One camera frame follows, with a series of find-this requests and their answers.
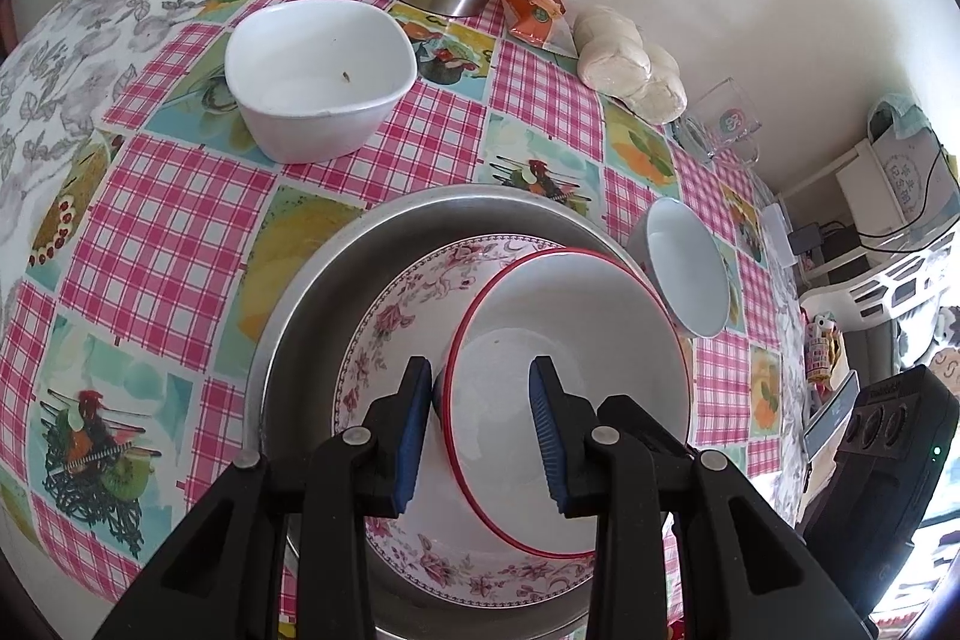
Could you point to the colourful snack packet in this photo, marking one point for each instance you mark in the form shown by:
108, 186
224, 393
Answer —
822, 347

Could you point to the teal cloth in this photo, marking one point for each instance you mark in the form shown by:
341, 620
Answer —
899, 113

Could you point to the red-rimmed strawberry bowl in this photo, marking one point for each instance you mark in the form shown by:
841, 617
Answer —
543, 344

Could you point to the black power adapter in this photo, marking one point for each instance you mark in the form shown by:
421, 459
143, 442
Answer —
805, 239

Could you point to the pink floral plate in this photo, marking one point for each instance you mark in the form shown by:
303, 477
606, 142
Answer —
438, 544

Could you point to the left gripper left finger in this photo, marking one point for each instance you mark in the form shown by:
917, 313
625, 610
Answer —
218, 574

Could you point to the white power strip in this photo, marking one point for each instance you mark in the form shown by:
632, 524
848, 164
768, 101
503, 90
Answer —
776, 231

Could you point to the white square bowl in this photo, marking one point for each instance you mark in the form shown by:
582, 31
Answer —
315, 79

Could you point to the stainless steel round pan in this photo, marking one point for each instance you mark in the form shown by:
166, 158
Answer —
290, 387

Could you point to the bag of steamed buns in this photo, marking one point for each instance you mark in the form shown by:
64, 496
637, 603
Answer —
614, 60

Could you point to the checkered picture tablecloth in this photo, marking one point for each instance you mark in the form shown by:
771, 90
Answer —
171, 237

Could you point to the light blue bowl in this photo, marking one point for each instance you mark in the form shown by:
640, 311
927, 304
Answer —
679, 256

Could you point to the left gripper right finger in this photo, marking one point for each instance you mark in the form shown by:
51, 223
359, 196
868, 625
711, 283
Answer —
745, 572

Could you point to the orange snack packet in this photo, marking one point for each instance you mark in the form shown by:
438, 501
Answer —
541, 24

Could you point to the white side shelf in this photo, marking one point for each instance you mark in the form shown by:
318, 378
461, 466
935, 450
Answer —
889, 269

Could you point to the clear glass mug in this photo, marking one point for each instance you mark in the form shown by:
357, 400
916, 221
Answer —
721, 128

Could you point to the grey printed bag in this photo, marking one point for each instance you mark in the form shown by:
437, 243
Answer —
920, 177

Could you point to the grey floral tablecloth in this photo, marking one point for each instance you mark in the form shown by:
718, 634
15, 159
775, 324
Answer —
56, 87

